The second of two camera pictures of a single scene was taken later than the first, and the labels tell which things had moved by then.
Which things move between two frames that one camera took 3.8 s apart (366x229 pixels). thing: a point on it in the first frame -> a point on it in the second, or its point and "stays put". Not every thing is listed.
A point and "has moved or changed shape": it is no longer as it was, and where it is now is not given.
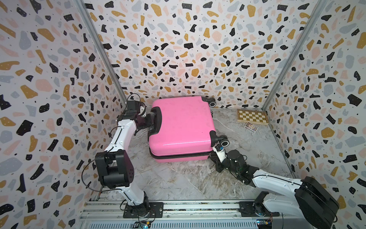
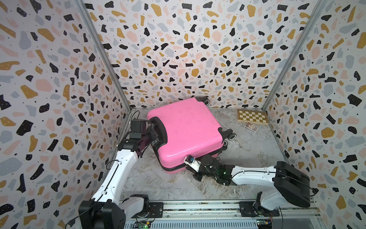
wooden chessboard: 253,116 stays put
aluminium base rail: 110,215 stays put
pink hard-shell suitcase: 183,129 has moved or changed shape
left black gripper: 150,121 -> 153,133
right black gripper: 218,164 -> 196,176
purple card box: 251,127 stays put
